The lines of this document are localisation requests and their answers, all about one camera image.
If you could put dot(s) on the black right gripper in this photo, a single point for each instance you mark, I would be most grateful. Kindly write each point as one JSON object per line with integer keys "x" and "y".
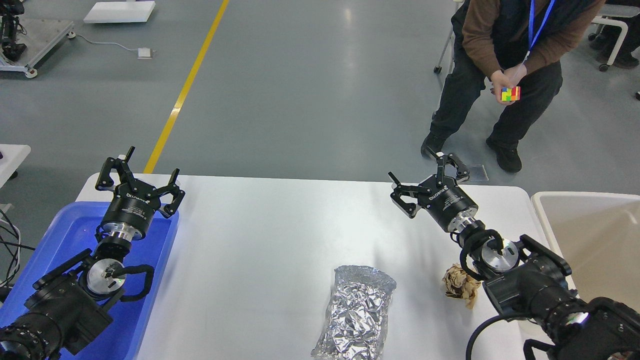
{"x": 446, "y": 198}

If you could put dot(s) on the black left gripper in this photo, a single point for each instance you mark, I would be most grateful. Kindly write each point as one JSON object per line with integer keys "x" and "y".
{"x": 130, "y": 209}

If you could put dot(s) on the metal cart with robot base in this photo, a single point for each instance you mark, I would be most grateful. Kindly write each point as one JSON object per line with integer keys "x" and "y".
{"x": 26, "y": 41}

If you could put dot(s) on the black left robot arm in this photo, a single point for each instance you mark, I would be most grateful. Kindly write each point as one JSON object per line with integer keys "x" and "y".
{"x": 70, "y": 305}

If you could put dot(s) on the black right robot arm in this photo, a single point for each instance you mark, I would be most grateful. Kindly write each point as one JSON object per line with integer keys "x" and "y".
{"x": 522, "y": 279}

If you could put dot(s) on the right metal floor plate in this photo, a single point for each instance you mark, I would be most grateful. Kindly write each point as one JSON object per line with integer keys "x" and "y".
{"x": 478, "y": 173}

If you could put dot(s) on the crumpled brown paper ball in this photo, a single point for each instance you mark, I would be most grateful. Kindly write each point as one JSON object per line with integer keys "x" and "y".
{"x": 458, "y": 284}

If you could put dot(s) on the colourful puzzle cube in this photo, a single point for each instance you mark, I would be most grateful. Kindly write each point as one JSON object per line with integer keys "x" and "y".
{"x": 510, "y": 94}

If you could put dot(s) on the white side table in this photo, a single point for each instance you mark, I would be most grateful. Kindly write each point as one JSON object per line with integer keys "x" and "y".
{"x": 12, "y": 158}

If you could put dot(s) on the silver foil bag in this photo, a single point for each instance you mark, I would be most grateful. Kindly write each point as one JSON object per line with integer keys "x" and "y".
{"x": 356, "y": 315}

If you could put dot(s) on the seated person in dark clothes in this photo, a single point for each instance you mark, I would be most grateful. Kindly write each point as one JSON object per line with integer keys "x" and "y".
{"x": 510, "y": 43}

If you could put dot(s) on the white plastic bin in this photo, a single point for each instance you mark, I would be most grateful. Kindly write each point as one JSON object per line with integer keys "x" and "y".
{"x": 599, "y": 236}

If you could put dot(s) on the white foam board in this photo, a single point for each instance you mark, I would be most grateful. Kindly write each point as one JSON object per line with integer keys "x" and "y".
{"x": 124, "y": 11}

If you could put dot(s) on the white office chair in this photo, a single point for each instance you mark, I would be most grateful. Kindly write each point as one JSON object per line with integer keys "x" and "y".
{"x": 605, "y": 43}

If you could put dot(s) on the white power adapter with cable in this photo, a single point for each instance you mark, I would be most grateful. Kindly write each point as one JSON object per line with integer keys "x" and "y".
{"x": 142, "y": 53}

